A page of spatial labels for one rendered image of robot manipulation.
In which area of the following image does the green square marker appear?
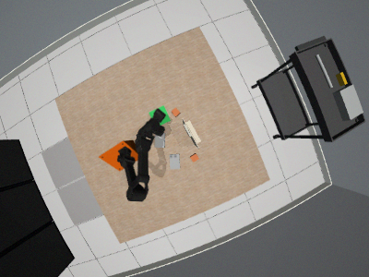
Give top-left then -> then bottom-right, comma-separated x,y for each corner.
149,105 -> 171,125

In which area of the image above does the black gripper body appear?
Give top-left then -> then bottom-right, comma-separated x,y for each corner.
146,108 -> 166,124

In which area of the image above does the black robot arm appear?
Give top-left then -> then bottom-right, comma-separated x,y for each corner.
117,119 -> 165,202

